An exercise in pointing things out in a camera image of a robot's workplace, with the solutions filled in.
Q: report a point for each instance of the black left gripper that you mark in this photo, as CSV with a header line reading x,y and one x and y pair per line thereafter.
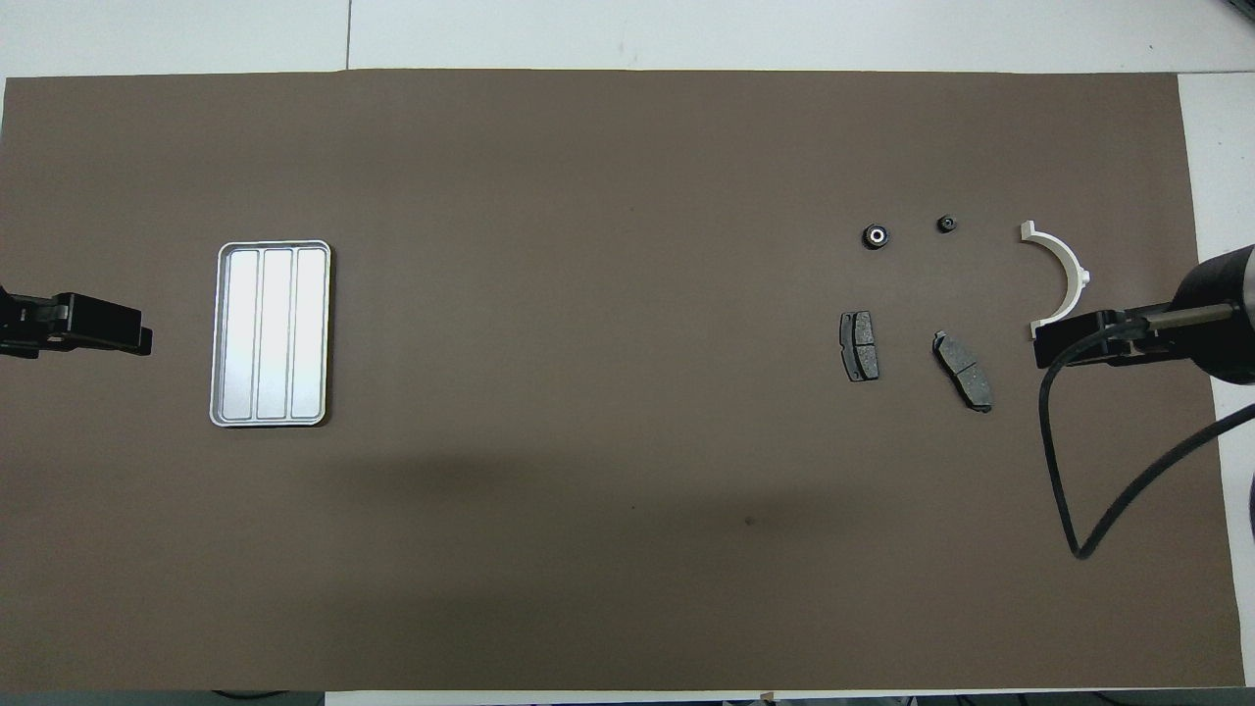
x,y
98,324

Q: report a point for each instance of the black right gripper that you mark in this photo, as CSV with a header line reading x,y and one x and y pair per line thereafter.
x,y
1113,338

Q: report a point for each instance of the small black round nut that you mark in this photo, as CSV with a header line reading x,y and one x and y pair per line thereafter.
x,y
875,236

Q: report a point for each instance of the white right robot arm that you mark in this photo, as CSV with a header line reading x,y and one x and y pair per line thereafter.
x,y
1216,294

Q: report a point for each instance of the silver metal tray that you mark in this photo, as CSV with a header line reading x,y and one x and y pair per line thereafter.
x,y
270,333

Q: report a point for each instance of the grey curved brake pad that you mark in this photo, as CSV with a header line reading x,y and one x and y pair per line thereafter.
x,y
963,371

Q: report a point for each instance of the dark rectangular brake pad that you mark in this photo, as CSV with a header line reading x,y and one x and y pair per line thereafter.
x,y
860,345

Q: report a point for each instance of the brown table mat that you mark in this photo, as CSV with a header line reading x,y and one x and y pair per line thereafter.
x,y
588,294

